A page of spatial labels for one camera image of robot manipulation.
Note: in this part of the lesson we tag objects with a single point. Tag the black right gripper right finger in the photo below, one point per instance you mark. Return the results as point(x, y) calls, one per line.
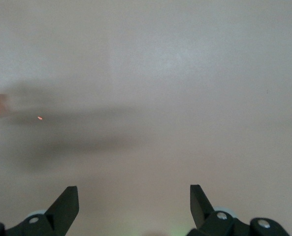
point(209, 218)

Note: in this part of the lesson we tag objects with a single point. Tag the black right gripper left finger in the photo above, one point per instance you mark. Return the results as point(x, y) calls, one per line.
point(54, 216)

